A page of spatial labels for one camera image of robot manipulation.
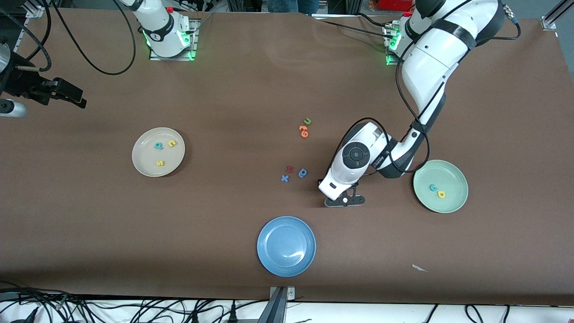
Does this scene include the beige round plate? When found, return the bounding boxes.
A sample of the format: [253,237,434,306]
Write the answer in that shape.
[132,127,186,178]

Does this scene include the blue jeans legs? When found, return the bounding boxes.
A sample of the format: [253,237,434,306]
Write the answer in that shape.
[268,0,320,15]

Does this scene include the blue round plate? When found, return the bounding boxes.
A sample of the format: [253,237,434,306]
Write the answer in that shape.
[257,216,317,277]

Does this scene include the red box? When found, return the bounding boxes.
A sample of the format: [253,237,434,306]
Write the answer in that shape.
[377,0,416,12]

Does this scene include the light green round plate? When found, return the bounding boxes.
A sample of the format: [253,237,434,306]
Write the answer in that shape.
[413,160,469,214]

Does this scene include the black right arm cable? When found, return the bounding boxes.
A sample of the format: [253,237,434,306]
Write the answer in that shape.
[16,0,137,76]

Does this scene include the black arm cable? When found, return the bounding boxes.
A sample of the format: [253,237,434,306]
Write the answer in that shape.
[16,0,137,76]
[339,4,522,175]

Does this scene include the aluminium frame profile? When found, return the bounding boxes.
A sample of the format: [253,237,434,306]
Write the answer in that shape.
[16,0,46,51]
[540,0,574,30]

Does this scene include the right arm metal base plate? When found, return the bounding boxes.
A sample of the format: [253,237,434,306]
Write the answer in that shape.
[149,18,200,61]

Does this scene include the tangled black floor cables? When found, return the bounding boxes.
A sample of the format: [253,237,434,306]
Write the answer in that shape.
[0,280,270,323]

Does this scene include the black cable on table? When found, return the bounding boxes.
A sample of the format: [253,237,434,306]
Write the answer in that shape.
[314,13,391,37]

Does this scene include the aluminium table edge bracket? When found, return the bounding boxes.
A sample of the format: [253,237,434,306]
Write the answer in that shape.
[268,286,296,323]

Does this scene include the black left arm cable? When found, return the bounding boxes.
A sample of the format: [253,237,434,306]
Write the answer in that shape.
[339,4,522,175]

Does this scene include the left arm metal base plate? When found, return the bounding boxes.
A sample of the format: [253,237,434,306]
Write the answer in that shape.
[384,22,411,66]

